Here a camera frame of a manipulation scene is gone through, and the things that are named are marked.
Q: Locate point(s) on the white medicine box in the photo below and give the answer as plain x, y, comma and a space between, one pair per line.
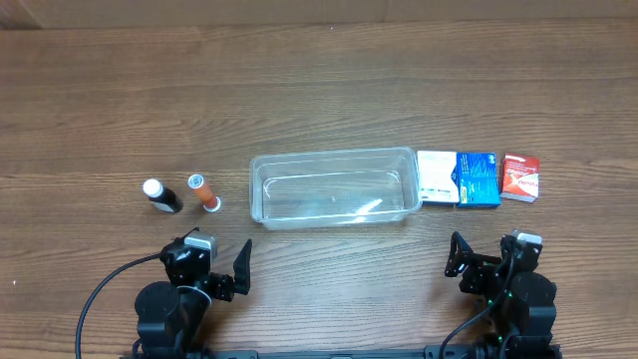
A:
438, 177

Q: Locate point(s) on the orange bottle white cap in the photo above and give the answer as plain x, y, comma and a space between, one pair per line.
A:
204, 193

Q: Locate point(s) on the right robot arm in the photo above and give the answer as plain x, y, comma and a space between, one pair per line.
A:
518, 301

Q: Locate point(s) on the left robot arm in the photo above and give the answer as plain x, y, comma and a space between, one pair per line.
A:
170, 312

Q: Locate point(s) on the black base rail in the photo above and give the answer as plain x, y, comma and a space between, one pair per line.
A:
456, 351

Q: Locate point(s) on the black bottle white cap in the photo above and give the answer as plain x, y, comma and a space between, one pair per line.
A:
162, 197

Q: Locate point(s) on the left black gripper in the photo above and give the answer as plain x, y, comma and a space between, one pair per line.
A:
225, 284

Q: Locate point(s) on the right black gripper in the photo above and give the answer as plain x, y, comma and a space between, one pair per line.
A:
475, 271

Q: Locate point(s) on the clear plastic container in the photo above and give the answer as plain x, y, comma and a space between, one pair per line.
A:
334, 188

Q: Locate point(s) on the blue medicine box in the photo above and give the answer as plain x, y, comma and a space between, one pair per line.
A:
477, 180

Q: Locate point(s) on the red caplets box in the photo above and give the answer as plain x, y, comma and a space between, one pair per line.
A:
520, 179

